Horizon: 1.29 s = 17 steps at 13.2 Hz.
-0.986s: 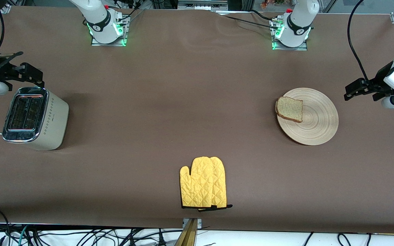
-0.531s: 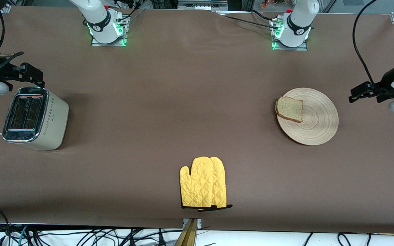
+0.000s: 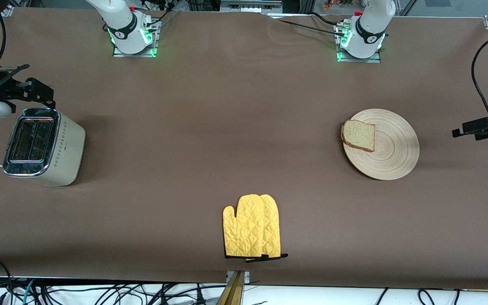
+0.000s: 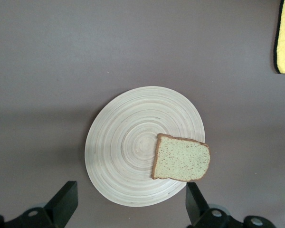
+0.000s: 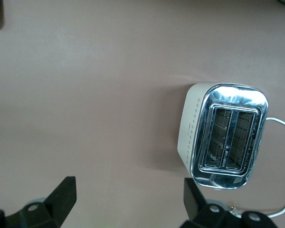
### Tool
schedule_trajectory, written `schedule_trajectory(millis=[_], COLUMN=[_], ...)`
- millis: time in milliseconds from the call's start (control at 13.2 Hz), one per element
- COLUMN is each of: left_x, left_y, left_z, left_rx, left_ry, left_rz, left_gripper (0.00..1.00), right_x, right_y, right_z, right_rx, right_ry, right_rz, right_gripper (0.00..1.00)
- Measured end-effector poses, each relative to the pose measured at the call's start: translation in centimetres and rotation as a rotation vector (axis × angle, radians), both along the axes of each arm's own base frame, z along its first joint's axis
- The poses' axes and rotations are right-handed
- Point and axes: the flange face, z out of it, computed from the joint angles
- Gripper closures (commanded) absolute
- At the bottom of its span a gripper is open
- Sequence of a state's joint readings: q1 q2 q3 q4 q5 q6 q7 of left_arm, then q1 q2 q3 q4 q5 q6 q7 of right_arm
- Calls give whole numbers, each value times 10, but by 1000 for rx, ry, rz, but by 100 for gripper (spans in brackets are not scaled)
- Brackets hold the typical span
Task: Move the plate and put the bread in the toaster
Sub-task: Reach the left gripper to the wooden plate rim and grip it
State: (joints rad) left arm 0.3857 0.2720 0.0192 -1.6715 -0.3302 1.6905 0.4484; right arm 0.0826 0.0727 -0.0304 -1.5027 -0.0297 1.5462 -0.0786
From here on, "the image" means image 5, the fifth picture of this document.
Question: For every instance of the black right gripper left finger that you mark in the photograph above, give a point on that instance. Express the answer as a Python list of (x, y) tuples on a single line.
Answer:
[(57, 199)]

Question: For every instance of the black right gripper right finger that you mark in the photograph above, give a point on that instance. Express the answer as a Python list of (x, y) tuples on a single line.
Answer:
[(197, 202)]

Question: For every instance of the beige chrome two-slot toaster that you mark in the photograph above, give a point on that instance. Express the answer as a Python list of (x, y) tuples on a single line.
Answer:
[(232, 99)]

